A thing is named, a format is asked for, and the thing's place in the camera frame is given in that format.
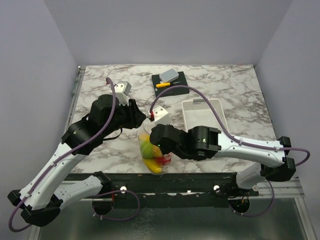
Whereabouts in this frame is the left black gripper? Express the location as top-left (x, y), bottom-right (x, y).
top-left (102, 98), bottom-right (147, 137)

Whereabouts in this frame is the orange toy pepper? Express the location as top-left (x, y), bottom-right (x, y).
top-left (152, 145), bottom-right (163, 158)

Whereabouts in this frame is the green toy pear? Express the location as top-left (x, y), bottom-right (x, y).
top-left (139, 141), bottom-right (153, 159)

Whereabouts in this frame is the clear zip top bag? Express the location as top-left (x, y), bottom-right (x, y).
top-left (137, 119), bottom-right (173, 175)

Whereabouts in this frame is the yellow toy mango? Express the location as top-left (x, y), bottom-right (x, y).
top-left (142, 158), bottom-right (164, 174)

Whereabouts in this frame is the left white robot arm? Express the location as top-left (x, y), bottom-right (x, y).
top-left (7, 94), bottom-right (146, 227)

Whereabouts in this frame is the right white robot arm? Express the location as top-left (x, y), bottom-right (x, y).
top-left (149, 124), bottom-right (296, 196)

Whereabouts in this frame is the white perforated plastic basket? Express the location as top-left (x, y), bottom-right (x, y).
top-left (181, 98), bottom-right (229, 132)

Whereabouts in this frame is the black cutting board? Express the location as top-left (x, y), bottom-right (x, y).
top-left (151, 71), bottom-right (191, 99)

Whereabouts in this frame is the grey white rectangular box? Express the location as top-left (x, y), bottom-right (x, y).
top-left (159, 68), bottom-right (179, 83)

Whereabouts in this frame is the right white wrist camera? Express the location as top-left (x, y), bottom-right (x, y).
top-left (150, 105), bottom-right (171, 128)

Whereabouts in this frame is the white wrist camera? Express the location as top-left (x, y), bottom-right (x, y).
top-left (150, 105), bottom-right (171, 128)
top-left (114, 81), bottom-right (132, 106)

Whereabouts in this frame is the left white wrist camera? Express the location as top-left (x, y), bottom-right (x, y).
top-left (114, 81), bottom-right (132, 106)

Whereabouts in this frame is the yellow handled knife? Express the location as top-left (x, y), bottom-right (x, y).
top-left (156, 81), bottom-right (180, 88)

